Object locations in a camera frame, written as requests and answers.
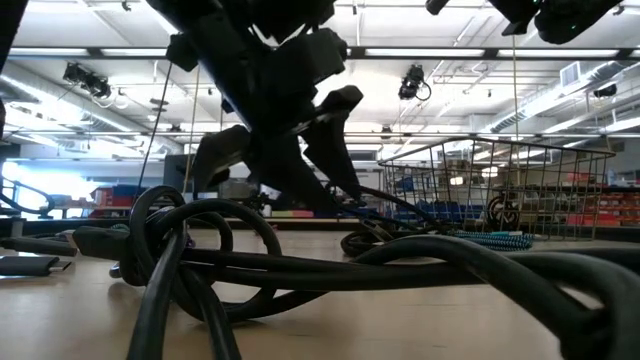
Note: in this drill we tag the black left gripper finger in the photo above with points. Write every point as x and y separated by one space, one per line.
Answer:
295 175
332 150

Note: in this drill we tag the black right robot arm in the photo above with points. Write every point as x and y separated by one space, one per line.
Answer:
575 22

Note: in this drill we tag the LED light bar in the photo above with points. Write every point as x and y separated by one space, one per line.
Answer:
492 52

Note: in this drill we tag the small black dome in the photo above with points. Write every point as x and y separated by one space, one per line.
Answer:
605 90

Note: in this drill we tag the black computer monitor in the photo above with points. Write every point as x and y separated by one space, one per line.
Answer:
175 172

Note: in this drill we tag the blue storage bins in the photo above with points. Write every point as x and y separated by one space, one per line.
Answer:
450 212

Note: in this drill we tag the red and blue bins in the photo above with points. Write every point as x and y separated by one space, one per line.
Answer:
115 196

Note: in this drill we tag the red storage bins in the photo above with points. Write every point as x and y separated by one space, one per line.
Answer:
625 218

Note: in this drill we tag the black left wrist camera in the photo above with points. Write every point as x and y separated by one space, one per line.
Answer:
220 150

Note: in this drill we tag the black rig camera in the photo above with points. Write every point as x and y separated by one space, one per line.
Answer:
95 87
411 82

